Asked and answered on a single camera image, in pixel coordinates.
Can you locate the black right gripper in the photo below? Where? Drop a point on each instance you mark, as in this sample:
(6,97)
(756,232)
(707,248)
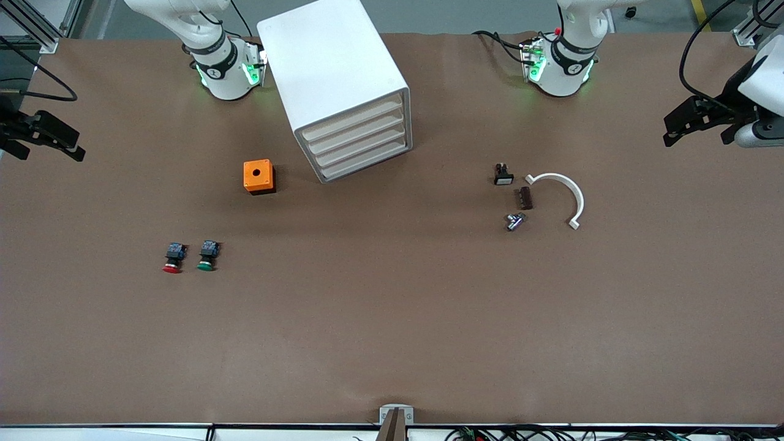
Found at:
(12,127)

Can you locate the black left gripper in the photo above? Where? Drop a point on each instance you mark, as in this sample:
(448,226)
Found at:
(730,103)

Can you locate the red push button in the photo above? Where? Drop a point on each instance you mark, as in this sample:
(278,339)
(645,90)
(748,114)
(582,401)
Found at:
(172,267)

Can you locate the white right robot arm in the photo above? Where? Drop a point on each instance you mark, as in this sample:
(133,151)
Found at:
(223,79)

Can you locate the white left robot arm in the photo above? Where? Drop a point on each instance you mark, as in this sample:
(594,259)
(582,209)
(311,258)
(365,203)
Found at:
(560,76)

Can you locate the green push button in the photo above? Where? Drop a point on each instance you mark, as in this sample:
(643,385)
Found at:
(206,265)

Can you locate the white semicircular clamp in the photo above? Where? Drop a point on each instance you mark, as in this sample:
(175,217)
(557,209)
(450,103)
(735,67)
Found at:
(580,202)

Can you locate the dark brown terminal block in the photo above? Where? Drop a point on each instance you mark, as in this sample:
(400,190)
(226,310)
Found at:
(525,198)

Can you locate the orange box with hole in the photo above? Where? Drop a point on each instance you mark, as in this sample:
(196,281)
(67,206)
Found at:
(250,180)

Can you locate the chrome pipe fitting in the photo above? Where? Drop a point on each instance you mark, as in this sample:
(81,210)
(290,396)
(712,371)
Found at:
(513,223)

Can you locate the brown table mat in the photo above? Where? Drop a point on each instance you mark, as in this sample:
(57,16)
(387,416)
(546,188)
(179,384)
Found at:
(392,306)

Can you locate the aluminium frame profile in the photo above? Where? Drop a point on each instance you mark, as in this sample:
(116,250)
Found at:
(744,37)
(43,43)

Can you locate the black switch with white face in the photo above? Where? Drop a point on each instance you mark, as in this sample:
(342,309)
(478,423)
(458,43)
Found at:
(503,179)

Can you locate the white table edge rail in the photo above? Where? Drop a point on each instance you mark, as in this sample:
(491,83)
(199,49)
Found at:
(122,435)

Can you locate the grey metal bracket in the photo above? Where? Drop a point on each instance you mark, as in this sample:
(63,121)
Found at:
(407,416)

